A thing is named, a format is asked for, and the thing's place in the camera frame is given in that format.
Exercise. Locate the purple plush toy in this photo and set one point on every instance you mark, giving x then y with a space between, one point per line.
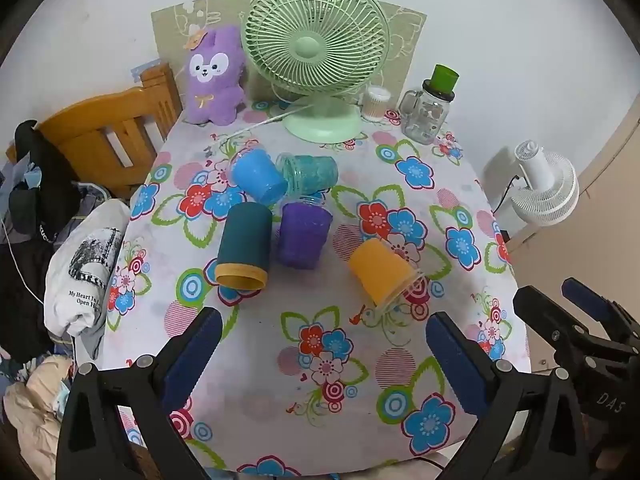
214 66

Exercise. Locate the black clothing on chair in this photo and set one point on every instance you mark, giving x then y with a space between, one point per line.
40 199

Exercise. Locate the floral tablecloth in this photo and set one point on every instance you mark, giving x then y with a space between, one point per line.
309 376

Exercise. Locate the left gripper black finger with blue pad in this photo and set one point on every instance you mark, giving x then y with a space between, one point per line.
528 426
93 443

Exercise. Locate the blue cup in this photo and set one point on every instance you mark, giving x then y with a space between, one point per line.
256 174

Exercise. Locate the cotton swab container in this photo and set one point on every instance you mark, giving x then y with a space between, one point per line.
374 103

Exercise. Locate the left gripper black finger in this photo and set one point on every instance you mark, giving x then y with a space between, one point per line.
604 373

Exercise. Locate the wooden chair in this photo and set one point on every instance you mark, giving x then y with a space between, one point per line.
104 138

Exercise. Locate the beige crumpled cloth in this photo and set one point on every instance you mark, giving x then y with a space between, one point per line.
31 412

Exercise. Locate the turquoise clear cup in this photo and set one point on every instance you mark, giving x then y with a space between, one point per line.
306 174

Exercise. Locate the green desk fan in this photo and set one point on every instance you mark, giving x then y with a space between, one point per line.
323 51

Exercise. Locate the beige cartoon poster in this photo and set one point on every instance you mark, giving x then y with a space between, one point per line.
175 25

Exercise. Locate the white small fan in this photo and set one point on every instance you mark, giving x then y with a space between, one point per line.
551 192

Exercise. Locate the orange cup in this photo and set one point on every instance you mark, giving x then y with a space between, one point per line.
383 274

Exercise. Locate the glass mug jar green lid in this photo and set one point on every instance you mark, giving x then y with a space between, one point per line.
423 111

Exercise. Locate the purple cup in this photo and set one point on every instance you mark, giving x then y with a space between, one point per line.
303 232

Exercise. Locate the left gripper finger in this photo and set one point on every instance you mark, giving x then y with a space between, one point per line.
616 321

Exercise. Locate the white printed shirt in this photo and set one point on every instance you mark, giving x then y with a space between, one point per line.
79 277

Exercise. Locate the dark teal cup yellow rim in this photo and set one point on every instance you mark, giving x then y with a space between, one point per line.
243 259

